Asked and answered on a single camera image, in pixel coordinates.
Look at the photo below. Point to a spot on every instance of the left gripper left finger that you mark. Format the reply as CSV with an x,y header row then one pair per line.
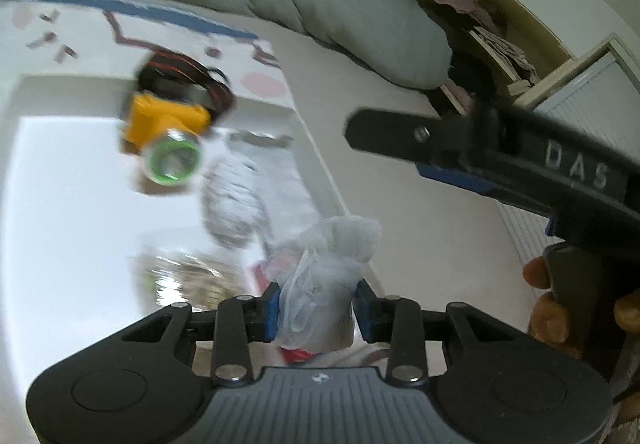
x,y
240,321

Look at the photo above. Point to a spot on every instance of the wooden side cabinet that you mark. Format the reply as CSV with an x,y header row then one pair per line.
x,y
521,52

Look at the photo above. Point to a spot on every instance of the pink clothes in cabinet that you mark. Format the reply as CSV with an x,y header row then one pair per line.
x,y
472,8

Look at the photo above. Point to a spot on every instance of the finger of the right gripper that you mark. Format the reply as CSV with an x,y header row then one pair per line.
x,y
455,178
452,142

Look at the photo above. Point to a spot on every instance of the white patterned cloth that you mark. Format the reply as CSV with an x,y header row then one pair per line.
x,y
232,209

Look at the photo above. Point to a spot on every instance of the white cardboard box lid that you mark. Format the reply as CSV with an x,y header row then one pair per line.
x,y
74,213

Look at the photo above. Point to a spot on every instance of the bag of rubber bands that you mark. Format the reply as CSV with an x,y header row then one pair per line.
x,y
164,277

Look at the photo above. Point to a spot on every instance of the grey pouch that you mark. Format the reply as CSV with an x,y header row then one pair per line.
x,y
288,206

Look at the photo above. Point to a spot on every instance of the yellow headlamp with strap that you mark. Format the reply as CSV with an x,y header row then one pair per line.
x,y
176,101

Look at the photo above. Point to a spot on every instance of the right hand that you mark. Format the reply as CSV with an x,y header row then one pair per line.
x,y
550,322

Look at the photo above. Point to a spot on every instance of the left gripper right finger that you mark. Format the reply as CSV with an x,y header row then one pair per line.
x,y
398,322

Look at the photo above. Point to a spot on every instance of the white slatted cabinet door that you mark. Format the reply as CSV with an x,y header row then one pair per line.
x,y
598,96

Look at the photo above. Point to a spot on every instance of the colourful patterned card box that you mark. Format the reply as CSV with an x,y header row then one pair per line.
x,y
280,267

